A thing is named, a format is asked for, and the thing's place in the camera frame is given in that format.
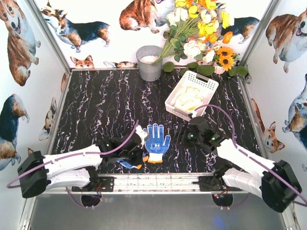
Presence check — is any blue dotted glove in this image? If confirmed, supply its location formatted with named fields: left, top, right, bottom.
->
left=144, top=123, right=171, bottom=163
left=117, top=159, right=142, bottom=169

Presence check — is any cream knit glove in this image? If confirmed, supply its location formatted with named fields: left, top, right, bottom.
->
left=174, top=86, right=204, bottom=112

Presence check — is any white plastic storage basket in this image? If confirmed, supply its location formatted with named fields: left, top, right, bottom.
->
left=165, top=70, right=219, bottom=121

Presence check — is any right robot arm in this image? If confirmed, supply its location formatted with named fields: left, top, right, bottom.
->
left=175, top=116, right=302, bottom=213

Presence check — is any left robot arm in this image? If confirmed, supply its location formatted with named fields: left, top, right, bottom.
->
left=17, top=134, right=147, bottom=198

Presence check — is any sunflower pot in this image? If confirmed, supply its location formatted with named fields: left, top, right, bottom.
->
left=213, top=46, right=240, bottom=74

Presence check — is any grey metal bucket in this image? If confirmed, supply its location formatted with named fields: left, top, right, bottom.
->
left=136, top=46, right=162, bottom=82

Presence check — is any artificial flower bouquet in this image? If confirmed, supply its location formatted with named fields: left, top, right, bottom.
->
left=156, top=0, right=235, bottom=64

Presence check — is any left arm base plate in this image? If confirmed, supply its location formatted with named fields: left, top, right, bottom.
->
left=71, top=176, right=115, bottom=192

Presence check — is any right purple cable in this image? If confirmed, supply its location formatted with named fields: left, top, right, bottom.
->
left=193, top=104, right=307, bottom=208

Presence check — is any purple cable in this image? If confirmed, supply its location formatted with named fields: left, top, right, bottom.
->
left=193, top=104, right=307, bottom=208
left=6, top=119, right=140, bottom=208

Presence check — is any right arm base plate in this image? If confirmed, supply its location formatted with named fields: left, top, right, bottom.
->
left=192, top=175, right=240, bottom=192

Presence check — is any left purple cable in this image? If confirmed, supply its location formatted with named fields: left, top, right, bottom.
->
left=6, top=119, right=140, bottom=208

